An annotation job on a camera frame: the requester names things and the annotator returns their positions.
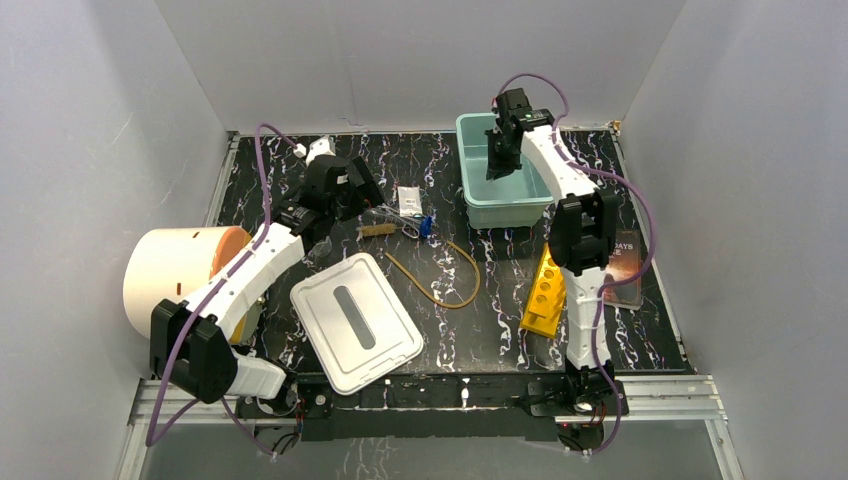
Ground teal plastic bin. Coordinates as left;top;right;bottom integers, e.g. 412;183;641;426
455;111;560;231

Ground metal wire test tube holder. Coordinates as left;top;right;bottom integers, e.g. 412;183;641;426
368;204;425;239

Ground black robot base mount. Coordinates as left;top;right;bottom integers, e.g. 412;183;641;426
236;371;630;447

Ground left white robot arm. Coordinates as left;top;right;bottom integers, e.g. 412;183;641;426
149;154;384;416

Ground blue clip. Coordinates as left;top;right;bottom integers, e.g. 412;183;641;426
419;216;433;239

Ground tan bottle brush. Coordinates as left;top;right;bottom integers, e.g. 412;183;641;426
358;223;398;238

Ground yellow test tube rack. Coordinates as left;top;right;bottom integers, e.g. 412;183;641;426
519;244;566;339

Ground small white packet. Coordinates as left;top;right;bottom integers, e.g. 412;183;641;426
397;186;423;217

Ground dark book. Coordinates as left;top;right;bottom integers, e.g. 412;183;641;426
604;230;643;310

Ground tan rubber tube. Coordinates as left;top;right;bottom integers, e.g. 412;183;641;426
382;240;483;310

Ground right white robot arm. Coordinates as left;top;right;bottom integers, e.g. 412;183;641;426
486;88;620;375

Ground white bin lid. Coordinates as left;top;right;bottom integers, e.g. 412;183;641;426
290;253;424;396

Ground aluminium frame rail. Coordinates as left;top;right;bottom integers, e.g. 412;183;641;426
128;375;727;425

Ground white and orange cylinder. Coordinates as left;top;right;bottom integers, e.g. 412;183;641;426
123;226;251;339

